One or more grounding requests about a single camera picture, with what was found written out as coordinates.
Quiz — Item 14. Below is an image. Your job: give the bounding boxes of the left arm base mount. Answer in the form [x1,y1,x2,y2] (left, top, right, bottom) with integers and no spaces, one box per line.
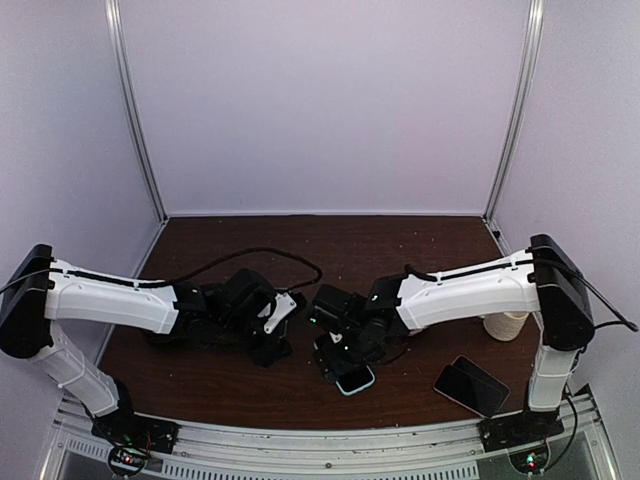
[85,379,179,479]

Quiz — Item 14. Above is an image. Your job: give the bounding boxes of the aluminium frame post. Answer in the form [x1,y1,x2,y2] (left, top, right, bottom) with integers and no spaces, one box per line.
[104,0,168,223]
[483,0,545,224]

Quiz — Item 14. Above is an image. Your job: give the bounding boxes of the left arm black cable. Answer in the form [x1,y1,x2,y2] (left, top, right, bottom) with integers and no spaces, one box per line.
[0,247,323,301]

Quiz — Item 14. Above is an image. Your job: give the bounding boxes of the dark smartphone lower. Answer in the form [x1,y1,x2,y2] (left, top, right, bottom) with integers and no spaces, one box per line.
[449,355,510,419]

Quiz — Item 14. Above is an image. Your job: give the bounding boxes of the red floral saucer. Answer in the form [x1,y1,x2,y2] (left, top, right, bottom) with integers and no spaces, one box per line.
[142,330,210,351]

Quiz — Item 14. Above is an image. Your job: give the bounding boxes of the right aluminium frame post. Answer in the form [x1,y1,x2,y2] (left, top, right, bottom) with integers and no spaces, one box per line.
[483,0,545,224]

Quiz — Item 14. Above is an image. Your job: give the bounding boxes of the left aluminium frame post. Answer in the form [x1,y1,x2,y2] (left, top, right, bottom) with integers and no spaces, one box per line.
[104,0,168,223]

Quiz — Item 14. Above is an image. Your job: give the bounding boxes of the front aluminium rail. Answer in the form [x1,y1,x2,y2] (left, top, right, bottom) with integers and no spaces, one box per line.
[37,393,620,479]

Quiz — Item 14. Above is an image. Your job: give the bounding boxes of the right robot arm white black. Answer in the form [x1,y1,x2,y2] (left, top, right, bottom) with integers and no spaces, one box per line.
[309,234,595,442]

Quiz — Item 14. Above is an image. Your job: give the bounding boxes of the cream ribbed mug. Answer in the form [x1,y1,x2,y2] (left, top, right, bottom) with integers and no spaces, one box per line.
[482,312,529,342]

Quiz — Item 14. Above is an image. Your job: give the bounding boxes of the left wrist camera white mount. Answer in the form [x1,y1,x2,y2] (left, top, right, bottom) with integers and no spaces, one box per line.
[258,291,306,335]

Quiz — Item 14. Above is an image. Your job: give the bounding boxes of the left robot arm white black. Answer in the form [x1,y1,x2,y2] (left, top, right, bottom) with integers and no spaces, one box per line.
[1,244,306,444]

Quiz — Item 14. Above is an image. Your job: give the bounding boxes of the pink edged smartphone bottom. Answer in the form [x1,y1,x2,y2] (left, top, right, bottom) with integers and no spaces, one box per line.
[433,365,488,418]

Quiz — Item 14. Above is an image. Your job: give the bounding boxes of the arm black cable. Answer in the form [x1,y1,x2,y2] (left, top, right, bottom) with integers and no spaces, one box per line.
[0,247,323,301]
[404,244,639,471]

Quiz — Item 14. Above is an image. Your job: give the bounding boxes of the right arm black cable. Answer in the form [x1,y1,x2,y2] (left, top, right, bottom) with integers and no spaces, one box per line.
[404,244,639,471]

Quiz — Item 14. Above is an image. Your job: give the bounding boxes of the light blue phone case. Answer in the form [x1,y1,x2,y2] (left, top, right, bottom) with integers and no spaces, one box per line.
[334,367,376,398]

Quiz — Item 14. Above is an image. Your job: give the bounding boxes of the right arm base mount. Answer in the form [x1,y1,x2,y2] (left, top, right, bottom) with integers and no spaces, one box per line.
[478,407,564,475]

